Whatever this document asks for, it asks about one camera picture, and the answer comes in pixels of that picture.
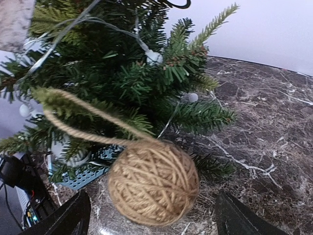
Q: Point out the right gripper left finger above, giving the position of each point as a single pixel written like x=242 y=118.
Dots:
x=72 y=218

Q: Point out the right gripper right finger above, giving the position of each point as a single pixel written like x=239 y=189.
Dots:
x=235 y=218

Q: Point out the small green christmas tree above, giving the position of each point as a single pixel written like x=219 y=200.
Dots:
x=117 y=80

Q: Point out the light blue plastic basket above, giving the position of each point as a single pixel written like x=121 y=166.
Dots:
x=80 y=172

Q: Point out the black table front rail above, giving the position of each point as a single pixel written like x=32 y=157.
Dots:
x=36 y=204

